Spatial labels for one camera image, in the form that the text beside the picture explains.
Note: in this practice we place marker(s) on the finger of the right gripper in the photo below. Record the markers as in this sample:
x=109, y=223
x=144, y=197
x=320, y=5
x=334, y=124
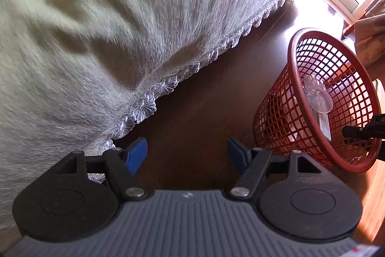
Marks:
x=360, y=136

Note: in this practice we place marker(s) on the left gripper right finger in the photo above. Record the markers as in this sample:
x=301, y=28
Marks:
x=255, y=167

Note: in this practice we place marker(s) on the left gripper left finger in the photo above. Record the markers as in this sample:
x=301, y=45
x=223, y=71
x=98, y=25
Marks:
x=119, y=167

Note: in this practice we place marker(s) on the red plastic mesh basket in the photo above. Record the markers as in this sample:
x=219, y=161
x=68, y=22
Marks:
x=285, y=122

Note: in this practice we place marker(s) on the white flat box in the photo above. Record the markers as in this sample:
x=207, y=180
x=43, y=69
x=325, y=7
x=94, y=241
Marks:
x=324, y=125

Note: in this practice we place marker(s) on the beige quilted covered chair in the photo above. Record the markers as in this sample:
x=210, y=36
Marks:
x=369, y=39

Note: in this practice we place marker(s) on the green covered sofa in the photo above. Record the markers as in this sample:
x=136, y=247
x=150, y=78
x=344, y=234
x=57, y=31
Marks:
x=77, y=74

